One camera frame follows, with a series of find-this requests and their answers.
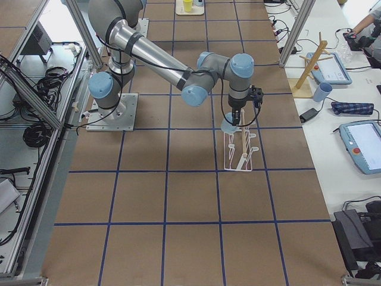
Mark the yellow plastic cup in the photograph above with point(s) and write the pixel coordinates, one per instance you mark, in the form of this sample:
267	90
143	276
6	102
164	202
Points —
187	5

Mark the cream plastic tray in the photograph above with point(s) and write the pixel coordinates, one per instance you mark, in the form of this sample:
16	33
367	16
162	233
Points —
195	10

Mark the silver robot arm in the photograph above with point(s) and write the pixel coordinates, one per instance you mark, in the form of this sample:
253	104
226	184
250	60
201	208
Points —
115	23

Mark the wooden mug tree stand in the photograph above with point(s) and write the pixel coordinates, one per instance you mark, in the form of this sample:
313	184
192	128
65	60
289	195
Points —
298	87

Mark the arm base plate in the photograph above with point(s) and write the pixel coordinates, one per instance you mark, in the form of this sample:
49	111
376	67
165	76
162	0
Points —
123	118
142	26

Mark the blue teach pendant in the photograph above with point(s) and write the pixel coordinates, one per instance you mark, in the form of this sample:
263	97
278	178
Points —
331	71
362	141

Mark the black power adapter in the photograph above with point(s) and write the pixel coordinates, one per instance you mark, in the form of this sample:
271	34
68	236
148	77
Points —
308	115

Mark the light blue ikea cup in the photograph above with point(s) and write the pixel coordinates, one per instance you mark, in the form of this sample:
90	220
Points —
226	125

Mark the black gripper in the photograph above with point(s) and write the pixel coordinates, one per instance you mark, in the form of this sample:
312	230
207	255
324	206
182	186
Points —
236	106

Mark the blue teach pendant near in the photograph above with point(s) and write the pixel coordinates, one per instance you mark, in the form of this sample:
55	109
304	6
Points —
362	141

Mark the white wire cup rack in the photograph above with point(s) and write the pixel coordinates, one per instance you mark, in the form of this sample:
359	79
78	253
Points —
238	150

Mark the blue teach pendant far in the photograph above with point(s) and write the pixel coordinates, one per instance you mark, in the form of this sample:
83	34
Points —
331	71

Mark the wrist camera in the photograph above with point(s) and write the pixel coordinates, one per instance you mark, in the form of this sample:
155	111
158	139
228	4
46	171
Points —
256	95

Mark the aluminium frame post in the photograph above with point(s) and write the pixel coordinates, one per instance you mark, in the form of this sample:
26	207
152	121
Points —
303	9

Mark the blue plaid pencil case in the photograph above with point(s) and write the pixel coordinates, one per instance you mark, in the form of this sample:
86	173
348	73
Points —
352	108

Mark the blue cup on desk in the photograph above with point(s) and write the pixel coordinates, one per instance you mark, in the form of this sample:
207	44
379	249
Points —
322	91

